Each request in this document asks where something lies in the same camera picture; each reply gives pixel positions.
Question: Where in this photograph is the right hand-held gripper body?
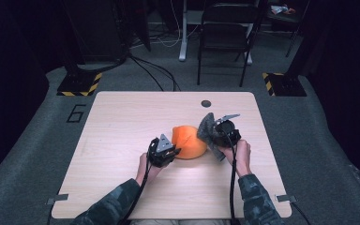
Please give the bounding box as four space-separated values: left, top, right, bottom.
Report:
213 112 243 149

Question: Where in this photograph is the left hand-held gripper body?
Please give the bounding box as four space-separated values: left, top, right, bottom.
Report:
147 133 178 169

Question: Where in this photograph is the orange round toy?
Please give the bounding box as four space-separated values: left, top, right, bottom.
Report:
171 125 208 160

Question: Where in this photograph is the grey cloth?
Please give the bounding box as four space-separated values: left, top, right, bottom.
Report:
196 112 227 163

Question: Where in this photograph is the person's left hand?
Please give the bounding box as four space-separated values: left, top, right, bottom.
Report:
134 152 165 188

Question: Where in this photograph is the person's right hand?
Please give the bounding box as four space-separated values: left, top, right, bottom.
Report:
219 139 253 178

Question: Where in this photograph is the striped black stand base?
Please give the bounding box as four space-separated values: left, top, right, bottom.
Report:
56 70 103 98
262 71 308 98

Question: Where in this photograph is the grey tape strip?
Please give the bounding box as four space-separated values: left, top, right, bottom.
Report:
45 193 70 206
275 193 298 204

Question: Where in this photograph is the black folding chair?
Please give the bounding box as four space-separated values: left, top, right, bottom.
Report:
196 2 259 88

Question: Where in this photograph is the white desk leg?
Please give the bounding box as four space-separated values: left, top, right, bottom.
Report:
178 0 189 62

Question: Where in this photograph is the white and orange clutter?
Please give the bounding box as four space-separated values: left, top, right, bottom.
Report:
270 4 297 16

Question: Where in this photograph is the dark cabinet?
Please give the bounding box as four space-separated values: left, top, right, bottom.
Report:
60 0 129 64

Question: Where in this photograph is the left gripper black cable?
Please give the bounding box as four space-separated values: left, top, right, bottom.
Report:
116 158 153 225

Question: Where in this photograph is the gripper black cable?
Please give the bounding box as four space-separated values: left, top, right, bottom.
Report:
116 158 153 225
220 129 241 225

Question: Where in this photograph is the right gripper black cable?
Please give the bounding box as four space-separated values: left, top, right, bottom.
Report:
220 129 241 225

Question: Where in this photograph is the black floor cable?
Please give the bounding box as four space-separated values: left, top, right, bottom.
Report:
128 55 165 92
137 57 182 92

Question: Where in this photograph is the white floor cable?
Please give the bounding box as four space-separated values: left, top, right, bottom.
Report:
130 0 201 50

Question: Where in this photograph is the thin black cable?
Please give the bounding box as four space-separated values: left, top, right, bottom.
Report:
291 202 312 225

